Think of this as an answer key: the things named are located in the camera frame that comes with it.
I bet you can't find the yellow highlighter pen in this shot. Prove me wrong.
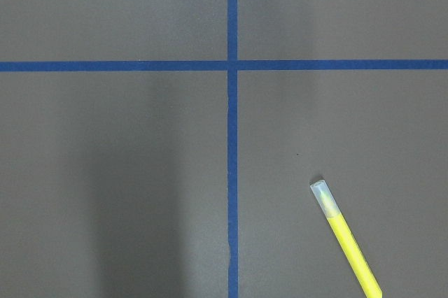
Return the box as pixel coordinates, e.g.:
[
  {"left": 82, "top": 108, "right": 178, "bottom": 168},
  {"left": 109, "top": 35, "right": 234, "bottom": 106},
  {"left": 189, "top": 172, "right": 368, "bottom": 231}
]
[{"left": 310, "top": 179, "right": 383, "bottom": 297}]

